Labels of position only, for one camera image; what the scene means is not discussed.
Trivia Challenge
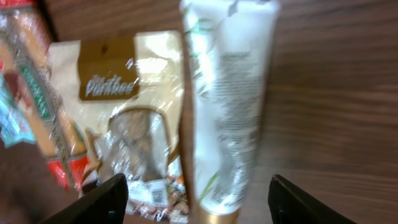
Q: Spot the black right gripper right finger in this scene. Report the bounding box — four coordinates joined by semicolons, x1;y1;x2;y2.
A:
268;174;354;224

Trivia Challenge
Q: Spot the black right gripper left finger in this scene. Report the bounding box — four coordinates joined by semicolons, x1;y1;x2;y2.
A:
41;173;128;224

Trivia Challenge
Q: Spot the teal snack packet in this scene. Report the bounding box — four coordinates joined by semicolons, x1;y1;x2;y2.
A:
1;77;35;147

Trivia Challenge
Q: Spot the orange spaghetti packet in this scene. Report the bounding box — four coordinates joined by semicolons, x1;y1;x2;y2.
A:
1;0;88;190

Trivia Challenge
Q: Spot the brown white nut pouch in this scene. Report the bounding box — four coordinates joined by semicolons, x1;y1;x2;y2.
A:
49;30;189;223

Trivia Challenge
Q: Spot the white cream tube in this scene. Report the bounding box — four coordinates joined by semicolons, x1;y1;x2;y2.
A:
180;0;280;223

